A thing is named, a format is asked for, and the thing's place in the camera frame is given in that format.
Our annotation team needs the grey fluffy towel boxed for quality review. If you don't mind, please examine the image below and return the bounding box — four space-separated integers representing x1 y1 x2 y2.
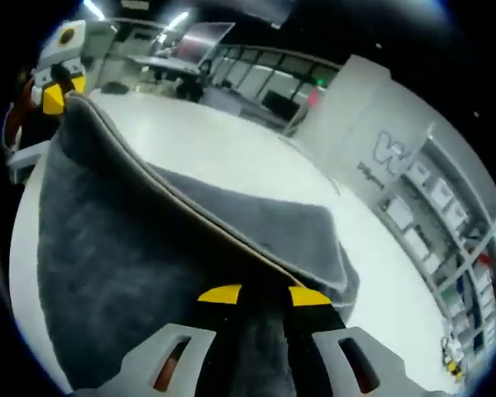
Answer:
36 93 361 397

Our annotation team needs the white office chair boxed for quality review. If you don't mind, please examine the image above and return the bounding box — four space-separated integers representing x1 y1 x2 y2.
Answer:
6 139 53 185

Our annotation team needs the grey desk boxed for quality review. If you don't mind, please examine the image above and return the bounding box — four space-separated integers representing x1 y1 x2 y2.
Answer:
126 52 203 84

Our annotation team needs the bright ceiling lamp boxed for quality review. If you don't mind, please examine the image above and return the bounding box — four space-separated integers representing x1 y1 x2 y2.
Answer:
159 11 191 42

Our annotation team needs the yellow black tool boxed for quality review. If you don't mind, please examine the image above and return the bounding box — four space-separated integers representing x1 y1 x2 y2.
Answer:
439 335 465 382

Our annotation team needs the standing display screen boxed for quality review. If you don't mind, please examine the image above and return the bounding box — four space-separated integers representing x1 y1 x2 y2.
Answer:
177 22 236 69

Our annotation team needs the row of white storage boxes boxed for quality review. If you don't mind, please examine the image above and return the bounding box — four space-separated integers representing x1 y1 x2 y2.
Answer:
386 165 496 356

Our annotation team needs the grey metal shelving rack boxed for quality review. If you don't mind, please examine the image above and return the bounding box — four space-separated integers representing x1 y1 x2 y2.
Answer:
375 132 496 373

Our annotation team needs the black monitor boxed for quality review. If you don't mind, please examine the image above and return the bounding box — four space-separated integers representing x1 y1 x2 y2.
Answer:
262 90 302 122

